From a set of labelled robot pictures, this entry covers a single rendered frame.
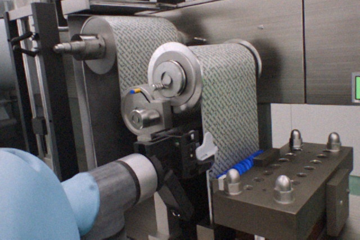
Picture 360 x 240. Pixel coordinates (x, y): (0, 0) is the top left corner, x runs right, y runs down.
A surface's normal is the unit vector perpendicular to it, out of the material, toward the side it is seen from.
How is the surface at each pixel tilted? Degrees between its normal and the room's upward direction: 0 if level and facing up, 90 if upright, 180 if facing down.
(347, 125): 90
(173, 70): 90
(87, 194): 53
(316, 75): 90
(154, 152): 90
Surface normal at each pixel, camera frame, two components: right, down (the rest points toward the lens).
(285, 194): -0.16, 0.18
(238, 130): 0.77, 0.04
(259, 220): -0.63, 0.18
